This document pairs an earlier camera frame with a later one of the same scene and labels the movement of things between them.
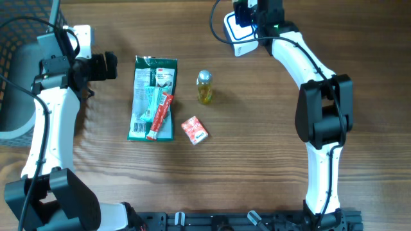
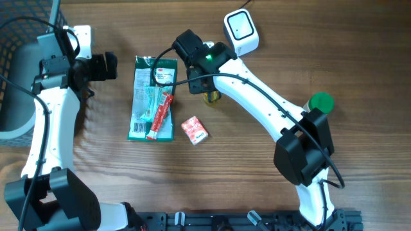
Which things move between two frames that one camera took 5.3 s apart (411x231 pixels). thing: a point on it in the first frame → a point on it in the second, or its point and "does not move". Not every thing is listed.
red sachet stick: [165, 104] does not move
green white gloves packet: [151, 72] does not move
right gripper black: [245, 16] → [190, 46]
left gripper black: [99, 74] does not move
